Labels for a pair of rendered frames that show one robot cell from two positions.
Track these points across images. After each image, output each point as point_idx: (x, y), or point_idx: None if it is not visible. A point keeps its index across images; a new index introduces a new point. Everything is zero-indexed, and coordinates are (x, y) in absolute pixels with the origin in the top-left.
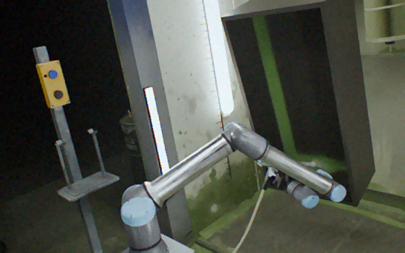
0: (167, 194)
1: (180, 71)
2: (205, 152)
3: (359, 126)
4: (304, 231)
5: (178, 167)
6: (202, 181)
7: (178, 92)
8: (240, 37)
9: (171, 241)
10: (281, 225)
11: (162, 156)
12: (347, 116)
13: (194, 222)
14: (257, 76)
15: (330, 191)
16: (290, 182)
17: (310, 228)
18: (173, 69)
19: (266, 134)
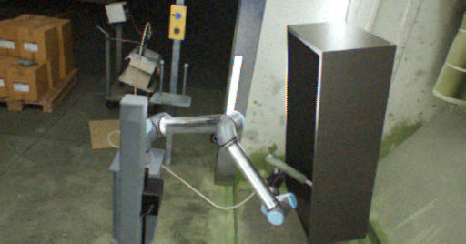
0: (170, 130)
1: (277, 55)
2: (203, 119)
3: (346, 185)
4: (300, 238)
5: (185, 118)
6: (260, 147)
7: (267, 71)
8: (307, 50)
9: (159, 160)
10: (293, 222)
11: (229, 110)
12: (324, 167)
13: (238, 171)
14: (315, 92)
15: (268, 210)
16: (271, 187)
17: (308, 241)
18: (270, 50)
19: (303, 143)
